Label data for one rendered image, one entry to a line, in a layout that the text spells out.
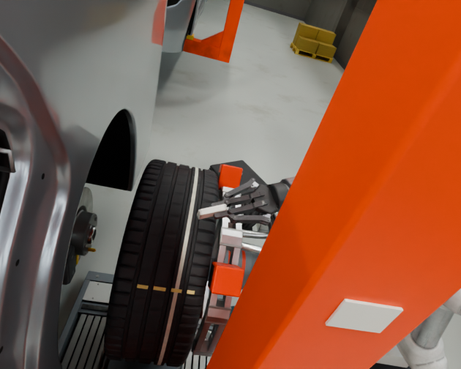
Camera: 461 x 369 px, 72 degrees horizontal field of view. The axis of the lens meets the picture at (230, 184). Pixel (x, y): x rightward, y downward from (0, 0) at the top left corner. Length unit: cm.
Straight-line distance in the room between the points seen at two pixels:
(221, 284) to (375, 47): 64
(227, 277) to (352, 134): 58
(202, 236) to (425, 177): 65
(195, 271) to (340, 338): 48
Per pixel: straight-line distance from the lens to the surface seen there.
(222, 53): 455
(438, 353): 174
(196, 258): 85
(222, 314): 94
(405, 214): 31
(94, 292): 201
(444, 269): 39
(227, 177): 111
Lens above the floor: 176
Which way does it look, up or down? 36 degrees down
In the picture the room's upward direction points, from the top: 18 degrees clockwise
